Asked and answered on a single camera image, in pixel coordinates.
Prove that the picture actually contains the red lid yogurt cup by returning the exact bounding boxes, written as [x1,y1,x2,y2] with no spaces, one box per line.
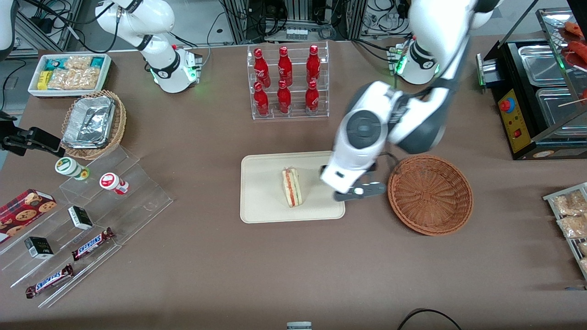
[100,172,129,195]

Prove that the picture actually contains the light tan wicker basket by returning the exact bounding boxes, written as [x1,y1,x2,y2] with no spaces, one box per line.
[61,90,127,160]

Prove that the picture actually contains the clear bag of crackers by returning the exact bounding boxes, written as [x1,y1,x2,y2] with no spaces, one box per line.
[48,69,76,90]
[64,56,92,70]
[73,68,100,90]

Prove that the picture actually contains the brown round wicker basket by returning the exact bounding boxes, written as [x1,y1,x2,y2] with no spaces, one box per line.
[388,154,474,237]

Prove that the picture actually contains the triangle sandwich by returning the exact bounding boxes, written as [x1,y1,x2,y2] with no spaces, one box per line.
[281,167,303,208]

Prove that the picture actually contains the green lid yogurt cup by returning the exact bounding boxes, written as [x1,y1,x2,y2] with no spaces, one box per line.
[55,157,90,181]

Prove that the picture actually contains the red cola bottle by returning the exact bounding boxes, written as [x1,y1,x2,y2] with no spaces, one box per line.
[305,80,320,115]
[253,82,270,116]
[306,44,321,84]
[277,80,292,114]
[277,46,293,87]
[253,48,271,88]

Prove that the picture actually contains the white rectangular snack bin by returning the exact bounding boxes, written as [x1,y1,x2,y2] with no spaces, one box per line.
[28,53,112,99]

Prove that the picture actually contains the clear acrylic bottle rack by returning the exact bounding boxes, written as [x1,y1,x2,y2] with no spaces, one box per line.
[247,41,330,121]

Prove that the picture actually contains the black hot dog warmer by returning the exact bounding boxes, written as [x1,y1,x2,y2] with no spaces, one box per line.
[476,7,587,161]

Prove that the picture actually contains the clear acrylic step shelf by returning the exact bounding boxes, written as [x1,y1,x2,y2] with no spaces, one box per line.
[0,146,174,308]

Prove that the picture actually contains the cream plastic serving tray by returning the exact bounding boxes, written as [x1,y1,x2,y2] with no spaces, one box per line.
[240,151,346,224]

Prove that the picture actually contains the red tartan cookie box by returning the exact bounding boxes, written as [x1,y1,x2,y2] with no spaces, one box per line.
[0,189,58,243]

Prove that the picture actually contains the grey wire display rack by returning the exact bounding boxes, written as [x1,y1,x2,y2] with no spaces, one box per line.
[543,182,587,281]

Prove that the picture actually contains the steel warmer pan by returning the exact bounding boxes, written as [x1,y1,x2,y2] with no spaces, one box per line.
[517,44,569,87]
[536,87,587,128]

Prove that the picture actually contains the aluminium profile frame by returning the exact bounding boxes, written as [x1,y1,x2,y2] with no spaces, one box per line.
[219,0,367,44]

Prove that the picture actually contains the black cable loop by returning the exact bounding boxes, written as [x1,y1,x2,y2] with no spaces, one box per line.
[397,309,464,330]

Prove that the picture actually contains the Snickers chocolate bar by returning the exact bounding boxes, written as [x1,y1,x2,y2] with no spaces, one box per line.
[72,227,115,262]
[25,264,75,299]

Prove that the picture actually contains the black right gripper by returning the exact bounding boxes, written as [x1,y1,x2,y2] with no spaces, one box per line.
[0,127,65,157]

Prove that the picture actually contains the small black carton box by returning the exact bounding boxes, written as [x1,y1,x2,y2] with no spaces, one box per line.
[24,236,55,260]
[68,206,94,231]

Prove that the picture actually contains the silver foil packets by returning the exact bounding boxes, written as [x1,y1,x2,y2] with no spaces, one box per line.
[62,96,116,149]

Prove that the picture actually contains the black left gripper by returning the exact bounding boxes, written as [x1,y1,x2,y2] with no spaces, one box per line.
[321,164,354,203]

